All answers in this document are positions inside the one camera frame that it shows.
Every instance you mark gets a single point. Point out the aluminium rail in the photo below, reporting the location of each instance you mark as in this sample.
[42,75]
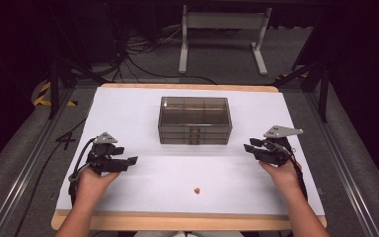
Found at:
[23,171]
[348,177]

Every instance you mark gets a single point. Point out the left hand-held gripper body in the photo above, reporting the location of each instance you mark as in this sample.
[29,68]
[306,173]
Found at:
[100,154]

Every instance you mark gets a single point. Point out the yellow black hazard tape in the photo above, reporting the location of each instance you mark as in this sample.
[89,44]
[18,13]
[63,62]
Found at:
[41,98]

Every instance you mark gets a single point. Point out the person's grey clothing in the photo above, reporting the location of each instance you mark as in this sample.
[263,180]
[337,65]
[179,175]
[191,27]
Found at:
[187,234]

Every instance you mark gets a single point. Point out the grey metal table frame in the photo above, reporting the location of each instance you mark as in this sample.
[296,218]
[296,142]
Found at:
[223,20]

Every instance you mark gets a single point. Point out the black tape floor mark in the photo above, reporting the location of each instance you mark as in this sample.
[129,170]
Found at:
[65,140]

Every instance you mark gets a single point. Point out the white table sheet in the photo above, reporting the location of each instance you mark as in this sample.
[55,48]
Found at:
[177,171]

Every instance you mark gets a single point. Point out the person's left hand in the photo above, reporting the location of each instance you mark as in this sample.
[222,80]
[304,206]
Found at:
[92,182]

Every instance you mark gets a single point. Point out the small brown object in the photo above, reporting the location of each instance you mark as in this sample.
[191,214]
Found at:
[196,190]

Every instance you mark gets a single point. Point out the black metal stand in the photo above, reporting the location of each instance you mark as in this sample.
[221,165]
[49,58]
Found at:
[324,95]
[54,92]

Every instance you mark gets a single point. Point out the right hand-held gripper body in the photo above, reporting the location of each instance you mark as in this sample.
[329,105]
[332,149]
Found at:
[276,148]

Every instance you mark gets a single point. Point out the person's right hand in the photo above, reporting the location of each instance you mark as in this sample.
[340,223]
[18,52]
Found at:
[281,176]

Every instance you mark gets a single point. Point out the smoky clear plastic drawer box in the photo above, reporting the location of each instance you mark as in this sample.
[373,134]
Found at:
[194,120]

